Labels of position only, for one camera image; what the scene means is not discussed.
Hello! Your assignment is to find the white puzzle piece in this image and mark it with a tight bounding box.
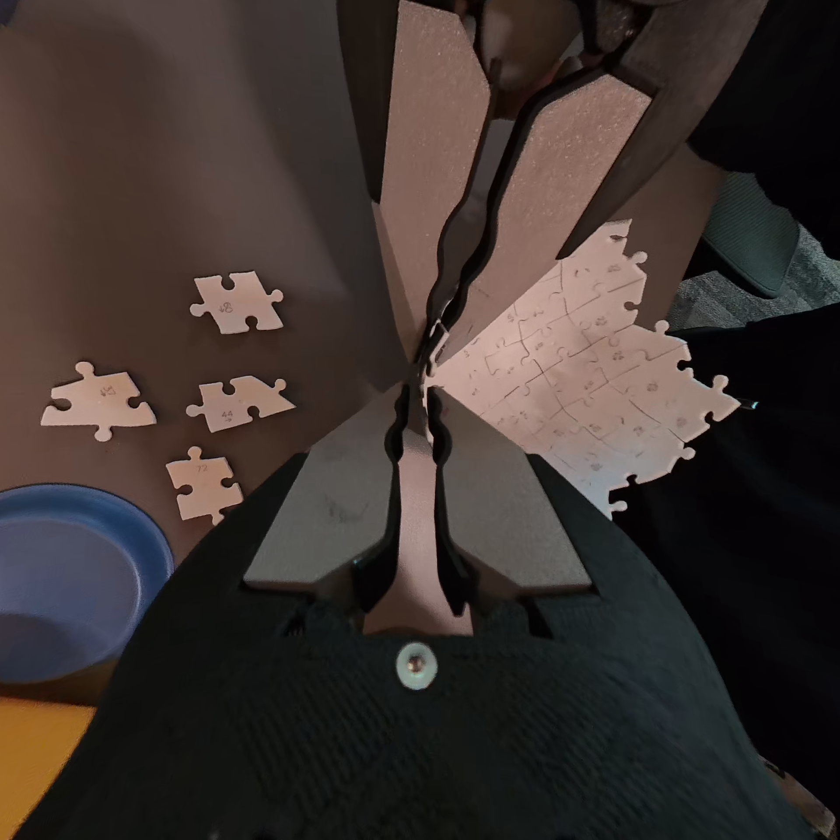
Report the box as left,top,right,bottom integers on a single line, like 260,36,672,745
185,375,296,434
165,446,244,526
41,361,157,442
189,270,285,336
420,298,460,368

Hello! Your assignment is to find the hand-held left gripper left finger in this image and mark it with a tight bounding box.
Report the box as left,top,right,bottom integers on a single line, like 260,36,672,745
241,384,412,614

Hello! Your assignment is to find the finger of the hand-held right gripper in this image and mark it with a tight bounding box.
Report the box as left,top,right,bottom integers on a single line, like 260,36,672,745
371,0,494,362
423,67,656,371

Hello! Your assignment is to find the person's dark clothing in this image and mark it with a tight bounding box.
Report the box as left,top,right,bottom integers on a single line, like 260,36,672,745
613,322,840,775

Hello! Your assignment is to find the yellow board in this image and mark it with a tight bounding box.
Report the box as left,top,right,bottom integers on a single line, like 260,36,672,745
0,696,98,840

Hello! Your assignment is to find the grey office chair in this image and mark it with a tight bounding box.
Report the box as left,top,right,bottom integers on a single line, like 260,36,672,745
696,174,803,299

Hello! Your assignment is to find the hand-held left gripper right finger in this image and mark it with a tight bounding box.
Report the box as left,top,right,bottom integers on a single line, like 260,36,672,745
424,385,603,618

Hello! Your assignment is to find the blue plastic bowl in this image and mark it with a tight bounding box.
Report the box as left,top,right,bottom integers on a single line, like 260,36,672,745
0,484,175,685

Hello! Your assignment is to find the partly built puzzle ball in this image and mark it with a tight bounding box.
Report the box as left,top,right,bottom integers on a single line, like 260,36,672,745
430,220,742,521

